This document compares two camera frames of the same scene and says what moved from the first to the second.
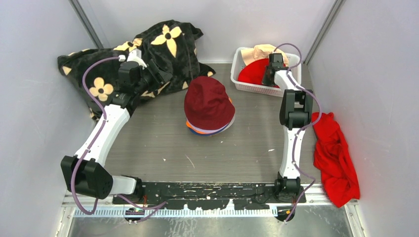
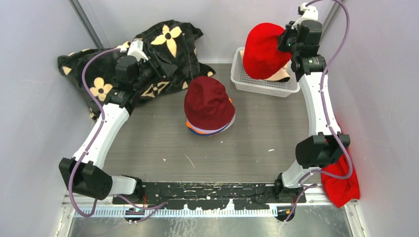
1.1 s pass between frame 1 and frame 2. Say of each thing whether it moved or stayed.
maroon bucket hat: stayed
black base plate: stayed
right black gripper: moved
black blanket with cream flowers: stayed
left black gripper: moved
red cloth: stayed
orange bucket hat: stayed
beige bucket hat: moved
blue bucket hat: stayed
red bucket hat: moved
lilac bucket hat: stayed
